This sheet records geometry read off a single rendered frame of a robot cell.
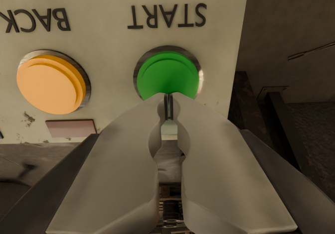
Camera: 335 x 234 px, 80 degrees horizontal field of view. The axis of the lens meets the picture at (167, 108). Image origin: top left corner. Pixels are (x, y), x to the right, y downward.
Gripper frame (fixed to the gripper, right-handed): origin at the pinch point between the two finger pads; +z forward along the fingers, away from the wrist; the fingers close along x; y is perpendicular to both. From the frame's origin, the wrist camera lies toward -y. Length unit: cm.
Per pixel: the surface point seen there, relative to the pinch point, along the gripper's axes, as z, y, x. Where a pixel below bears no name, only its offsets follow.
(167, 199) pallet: 125, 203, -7
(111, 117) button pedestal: 2.2, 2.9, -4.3
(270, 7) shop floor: 67, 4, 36
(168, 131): 2.0, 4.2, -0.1
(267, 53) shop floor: 74, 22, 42
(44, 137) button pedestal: 2.2, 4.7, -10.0
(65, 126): 2.0, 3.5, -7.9
